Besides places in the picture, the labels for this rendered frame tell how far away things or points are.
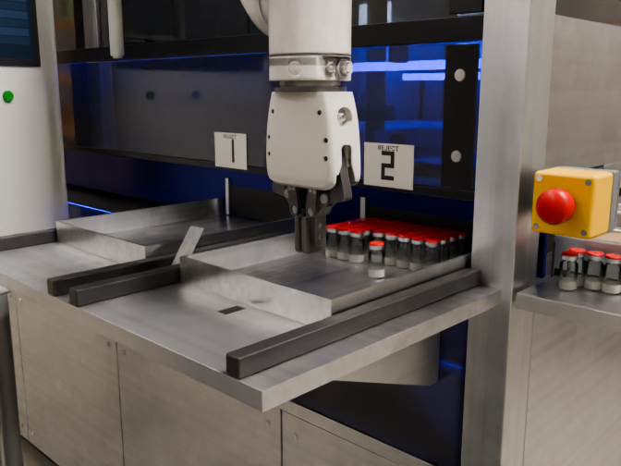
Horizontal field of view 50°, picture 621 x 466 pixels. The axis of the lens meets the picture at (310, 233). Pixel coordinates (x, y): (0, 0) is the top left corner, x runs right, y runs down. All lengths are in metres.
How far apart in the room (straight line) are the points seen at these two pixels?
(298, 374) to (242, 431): 0.73
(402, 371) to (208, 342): 0.30
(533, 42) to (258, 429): 0.81
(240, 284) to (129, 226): 0.47
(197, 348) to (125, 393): 1.00
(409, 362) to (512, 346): 0.13
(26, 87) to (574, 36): 1.07
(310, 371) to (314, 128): 0.24
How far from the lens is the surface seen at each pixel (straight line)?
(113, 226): 1.21
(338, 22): 0.68
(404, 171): 0.92
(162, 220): 1.26
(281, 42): 0.68
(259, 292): 0.76
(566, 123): 0.94
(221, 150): 1.19
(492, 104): 0.85
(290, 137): 0.70
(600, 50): 1.02
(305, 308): 0.71
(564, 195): 0.78
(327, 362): 0.62
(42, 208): 1.57
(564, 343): 1.05
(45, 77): 1.57
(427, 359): 0.92
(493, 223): 0.86
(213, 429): 1.39
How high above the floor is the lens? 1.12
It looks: 12 degrees down
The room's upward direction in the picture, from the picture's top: straight up
